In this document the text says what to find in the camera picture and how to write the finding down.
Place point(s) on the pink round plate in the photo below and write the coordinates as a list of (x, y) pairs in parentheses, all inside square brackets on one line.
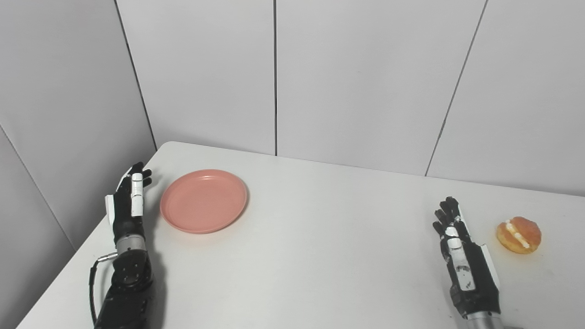
[(203, 201)]

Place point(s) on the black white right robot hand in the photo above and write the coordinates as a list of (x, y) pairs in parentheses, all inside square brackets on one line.
[(468, 269)]

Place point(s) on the cream puff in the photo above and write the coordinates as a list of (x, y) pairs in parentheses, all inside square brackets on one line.
[(519, 234)]

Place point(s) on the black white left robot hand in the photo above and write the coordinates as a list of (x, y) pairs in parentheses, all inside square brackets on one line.
[(127, 208)]

